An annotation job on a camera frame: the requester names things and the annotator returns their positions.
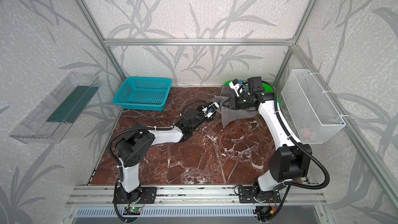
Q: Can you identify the grey terry towel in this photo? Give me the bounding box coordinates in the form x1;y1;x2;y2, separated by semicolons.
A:
209;85;259;128

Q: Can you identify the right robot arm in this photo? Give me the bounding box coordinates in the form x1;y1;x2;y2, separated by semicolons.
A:
230;92;330;192

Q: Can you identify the green plastic basket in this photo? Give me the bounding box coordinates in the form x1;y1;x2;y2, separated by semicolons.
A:
222;80;279;110

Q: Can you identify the teal plastic basket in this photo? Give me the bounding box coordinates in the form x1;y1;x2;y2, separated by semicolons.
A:
113;77;172;111

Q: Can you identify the left green circuit board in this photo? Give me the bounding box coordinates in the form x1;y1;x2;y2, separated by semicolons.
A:
123;206;143;216

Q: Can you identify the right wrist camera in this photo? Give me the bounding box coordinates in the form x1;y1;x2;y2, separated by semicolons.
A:
229;77;265;97

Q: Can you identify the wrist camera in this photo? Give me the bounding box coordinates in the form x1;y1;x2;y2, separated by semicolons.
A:
202;102;219;120
229;77;265;97

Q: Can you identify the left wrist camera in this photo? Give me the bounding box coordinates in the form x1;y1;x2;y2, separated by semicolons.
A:
202;102;219;120

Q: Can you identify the pink object in wire basket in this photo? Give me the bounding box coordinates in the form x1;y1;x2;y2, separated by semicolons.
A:
301;128;314;140

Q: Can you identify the white wire mesh basket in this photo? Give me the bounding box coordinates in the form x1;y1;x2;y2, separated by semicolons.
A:
282;69;346;145

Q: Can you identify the right circuit board with wires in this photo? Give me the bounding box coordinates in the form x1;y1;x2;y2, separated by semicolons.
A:
254;206;277;219

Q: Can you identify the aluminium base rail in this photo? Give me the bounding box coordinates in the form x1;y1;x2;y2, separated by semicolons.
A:
65;185;327;207

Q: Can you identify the clear acrylic wall shelf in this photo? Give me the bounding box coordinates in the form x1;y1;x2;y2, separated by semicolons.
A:
9;72;102;144

